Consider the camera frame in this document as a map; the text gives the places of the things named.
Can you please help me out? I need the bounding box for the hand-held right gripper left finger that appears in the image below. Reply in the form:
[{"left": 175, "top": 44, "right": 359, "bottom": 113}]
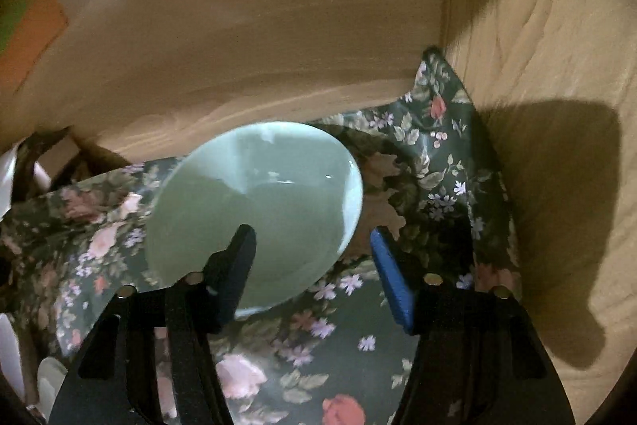
[{"left": 47, "top": 224, "right": 258, "bottom": 425}]

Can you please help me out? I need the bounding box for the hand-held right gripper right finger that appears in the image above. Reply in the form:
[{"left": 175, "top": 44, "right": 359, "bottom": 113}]
[{"left": 370, "top": 227, "right": 580, "bottom": 425}]

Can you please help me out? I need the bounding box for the small pale green bowl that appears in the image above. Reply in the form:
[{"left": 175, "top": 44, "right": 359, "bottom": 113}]
[{"left": 144, "top": 120, "right": 364, "bottom": 317}]

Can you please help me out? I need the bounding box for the floral tablecloth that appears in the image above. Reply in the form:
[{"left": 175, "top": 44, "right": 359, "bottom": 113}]
[{"left": 0, "top": 47, "right": 523, "bottom": 425}]

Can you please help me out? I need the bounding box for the orange paper sheet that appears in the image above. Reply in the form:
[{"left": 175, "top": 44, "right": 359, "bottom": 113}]
[{"left": 0, "top": 0, "right": 69, "bottom": 93}]

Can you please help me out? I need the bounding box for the green paper sheet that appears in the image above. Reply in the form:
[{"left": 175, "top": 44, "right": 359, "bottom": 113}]
[{"left": 0, "top": 0, "right": 27, "bottom": 53}]

